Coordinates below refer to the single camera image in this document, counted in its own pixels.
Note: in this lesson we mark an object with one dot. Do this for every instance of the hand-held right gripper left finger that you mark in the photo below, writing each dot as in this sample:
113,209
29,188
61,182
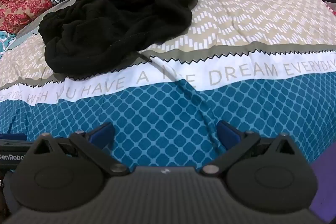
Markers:
103,132

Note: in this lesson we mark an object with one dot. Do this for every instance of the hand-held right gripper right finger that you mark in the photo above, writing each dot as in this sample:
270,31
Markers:
227,134

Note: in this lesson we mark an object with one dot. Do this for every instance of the black pants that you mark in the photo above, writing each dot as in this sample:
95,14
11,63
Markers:
118,22

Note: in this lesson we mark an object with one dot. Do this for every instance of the patterned teal beige bedspread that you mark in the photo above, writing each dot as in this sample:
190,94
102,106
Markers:
236,56

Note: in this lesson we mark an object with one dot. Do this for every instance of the teal lattice print pillow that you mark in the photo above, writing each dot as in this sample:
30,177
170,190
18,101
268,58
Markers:
6,41

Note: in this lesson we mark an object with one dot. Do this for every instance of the purple cloth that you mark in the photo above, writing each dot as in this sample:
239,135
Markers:
325,187

